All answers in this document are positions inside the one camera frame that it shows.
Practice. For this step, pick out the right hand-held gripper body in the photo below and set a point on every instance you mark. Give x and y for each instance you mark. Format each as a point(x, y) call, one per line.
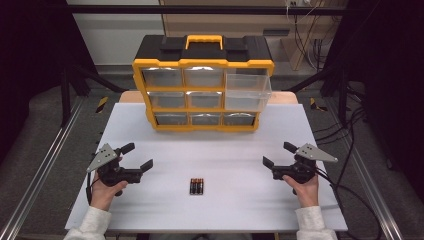
point(313, 154)

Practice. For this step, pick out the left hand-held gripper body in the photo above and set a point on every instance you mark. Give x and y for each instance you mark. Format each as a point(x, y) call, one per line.
point(104, 156)

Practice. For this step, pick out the black and copper battery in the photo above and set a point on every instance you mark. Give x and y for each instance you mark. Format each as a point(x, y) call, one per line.
point(195, 186)
point(201, 186)
point(191, 186)
point(198, 186)

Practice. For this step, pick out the clear plastic drawer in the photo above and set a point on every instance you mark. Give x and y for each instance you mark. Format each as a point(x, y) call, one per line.
point(248, 95)

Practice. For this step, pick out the yellow and black organizer cabinet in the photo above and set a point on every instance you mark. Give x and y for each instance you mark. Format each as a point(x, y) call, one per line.
point(203, 55)

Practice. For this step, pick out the person's left hand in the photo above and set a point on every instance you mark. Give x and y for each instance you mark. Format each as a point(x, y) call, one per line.
point(101, 193)

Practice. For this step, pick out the person's right hand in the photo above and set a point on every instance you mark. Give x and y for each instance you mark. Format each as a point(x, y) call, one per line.
point(306, 195)

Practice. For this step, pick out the yellow and black hazard tape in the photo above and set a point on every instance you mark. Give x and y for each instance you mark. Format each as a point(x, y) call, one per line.
point(101, 104)
point(315, 104)

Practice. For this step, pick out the black metal stand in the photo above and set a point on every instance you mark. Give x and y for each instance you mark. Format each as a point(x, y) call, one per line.
point(65, 96)
point(341, 90)

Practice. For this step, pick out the set of clear organizer drawers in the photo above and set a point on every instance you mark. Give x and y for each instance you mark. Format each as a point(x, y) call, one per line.
point(163, 77)

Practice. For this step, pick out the black curtain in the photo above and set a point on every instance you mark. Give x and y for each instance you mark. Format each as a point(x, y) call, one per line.
point(393, 83)
point(30, 66)

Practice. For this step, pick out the light wooden cabinet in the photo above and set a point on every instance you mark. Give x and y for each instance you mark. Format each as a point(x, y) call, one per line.
point(226, 21)

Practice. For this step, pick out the white power strip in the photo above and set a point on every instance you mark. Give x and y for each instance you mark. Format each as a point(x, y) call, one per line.
point(300, 2)

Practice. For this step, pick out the aluminium frame rail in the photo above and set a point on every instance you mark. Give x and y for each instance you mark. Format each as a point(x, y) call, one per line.
point(43, 166)
point(373, 193)

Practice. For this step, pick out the black horizontal frame bar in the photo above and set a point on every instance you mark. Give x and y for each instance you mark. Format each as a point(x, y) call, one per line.
point(133, 9)

